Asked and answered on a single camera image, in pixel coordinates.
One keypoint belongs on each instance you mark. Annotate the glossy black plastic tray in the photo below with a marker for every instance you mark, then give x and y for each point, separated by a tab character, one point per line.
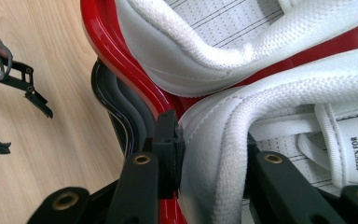
112	90

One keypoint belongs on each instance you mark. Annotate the white sneaker shoe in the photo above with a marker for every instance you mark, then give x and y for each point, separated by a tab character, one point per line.
214	155
155	56

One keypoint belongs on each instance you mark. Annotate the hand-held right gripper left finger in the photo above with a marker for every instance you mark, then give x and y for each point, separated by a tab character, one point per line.
167	146

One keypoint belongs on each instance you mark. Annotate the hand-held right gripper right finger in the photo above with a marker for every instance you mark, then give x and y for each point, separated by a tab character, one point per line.
251	146

